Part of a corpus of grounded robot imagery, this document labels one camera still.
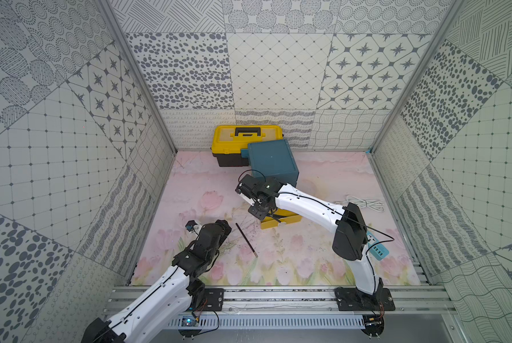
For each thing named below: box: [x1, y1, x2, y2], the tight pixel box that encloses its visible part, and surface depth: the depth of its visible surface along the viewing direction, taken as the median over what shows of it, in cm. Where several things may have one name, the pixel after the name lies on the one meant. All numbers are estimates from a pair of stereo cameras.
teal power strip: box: [366, 230, 390, 261], surface depth 85 cm
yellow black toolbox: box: [210, 124, 284, 167], surface depth 106 cm
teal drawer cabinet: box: [240, 139, 300, 187], surface depth 90 cm
